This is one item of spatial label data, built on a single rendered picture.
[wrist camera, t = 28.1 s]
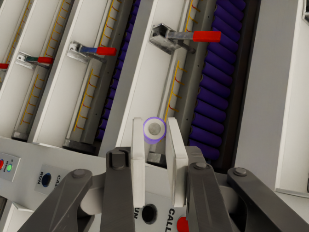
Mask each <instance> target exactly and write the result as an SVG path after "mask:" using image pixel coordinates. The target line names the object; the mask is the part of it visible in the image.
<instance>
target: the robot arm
mask: <svg viewBox="0 0 309 232"><path fill-rule="evenodd" d="M165 154H166V163H167V171H168V178H169V185H170V193H171V200H172V205H174V207H184V205H186V202H187V207H186V220H188V225H189V232H309V224H308V223H307V222H306V221H305V220H304V219H303V218H302V217H301V216H299V215H298V214H297V213H296V212H295V211H294V210H293V209H292V208H291V207H289V206H288V205H287V204H286V203H285V202H284V201H283V200H282V199H281V198H279V197H278V196H277V195H276V194H275V193H274V192H273V191H272V190H271V189H269V188H268V187H267V186H266V185H265V184H264V183H263V182H262V181H261V180H260V179H259V178H258V177H257V176H255V175H254V174H253V173H252V172H251V171H249V170H247V169H244V168H240V167H237V168H230V169H229V170H228V173H227V174H220V173H216V172H214V170H213V167H212V166H211V165H210V164H208V163H206V161H205V159H204V157H203V154H202V152H201V149H200V148H198V147H197V146H184V143H183V139H182V136H181V133H180V130H179V127H178V123H177V120H176V119H175V118H174V117H168V119H166V151H165ZM143 206H145V154H144V138H143V119H141V117H134V119H132V140H131V146H125V147H115V148H114V149H113V150H110V151H108V152H107V153H106V172H104V173H102V174H99V175H94V176H93V175H92V172H91V171H90V170H87V169H75V170H73V171H71V172H69V173H68V174H67V175H66V176H65V177H64V178H63V179H62V180H61V182H60V183H59V184H58V185H57V186H56V187H55V188H54V190H53V191H52V192H51V193H50V194H49V195H48V197H47V198H46V199H45V200H44V201H43V202H42V204H41V205H40V206H39V207H38V208H37V209H36V210H35V212H34V213H33V214H32V215H31V216H30V217H29V218H28V219H27V220H26V222H25V223H24V224H23V225H22V226H21V227H20V229H19V230H18V231H17V232H88V231H89V229H90V227H91V225H92V223H93V221H94V219H95V215H96V214H100V213H102V215H101V223H100V232H136V231H135V218H134V208H142V207H143Z"/></svg>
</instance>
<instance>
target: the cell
mask: <svg viewBox="0 0 309 232"><path fill-rule="evenodd" d="M165 135H166V123H165V122H164V121H163V120H162V119H161V118H159V117H150V118H148V119H147V120H146V121H145V122H144V124H143V138H144V141H145V142H146V143H148V144H156V143H158V142H159V141H160V140H161V139H163V138H164V137H165Z"/></svg>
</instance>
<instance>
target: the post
mask: <svg viewBox="0 0 309 232"><path fill-rule="evenodd" d="M0 153H4V154H7V155H11V156H14V157H19V158H21V159H20V162H19V165H18V168H17V171H16V174H15V177H14V180H13V182H11V181H8V180H5V179H3V178H1V177H0V195H1V196H3V197H5V198H7V199H9V200H11V201H13V202H15V203H18V204H20V205H22V206H24V207H26V208H28V209H30V210H32V211H35V210H36V209H37V208H38V207H39V206H40V205H41V204H42V202H43V201H44V200H45V199H46V198H47V197H48V196H47V195H44V194H41V193H39V192H36V191H34V188H35V185H36V182H37V179H38V176H39V173H40V170H41V166H42V164H44V165H48V166H52V167H55V168H59V169H63V170H67V171H73V170H75V169H87V170H90V171H91V172H92V175H93V176H94V175H99V174H102V173H104V172H106V158H103V157H97V156H92V155H87V154H82V153H77V152H72V151H66V150H61V149H56V148H51V147H47V146H42V145H36V144H31V143H26V142H21V141H16V140H12V139H5V138H0ZM145 192H148V193H152V194H155V195H159V196H163V197H167V198H170V199H171V193H170V185H169V178H168V171H167V170H164V169H159V168H153V167H148V166H145ZM273 192H274V193H275V194H276V195H277V196H278V197H279V198H281V199H282V200H283V201H284V202H285V203H286V204H287V205H288V206H289V207H291V208H292V209H293V210H294V211H295V212H296V213H297V214H298V215H299V216H301V217H302V218H303V219H304V220H305V221H306V222H307V223H308V224H309V198H307V197H301V196H296V195H291V194H286V193H281V192H276V191H273ZM101 215H102V213H100V214H96V215H95V219H94V221H93V223H92V225H91V227H90V229H89V231H88V232H100V223H101Z"/></svg>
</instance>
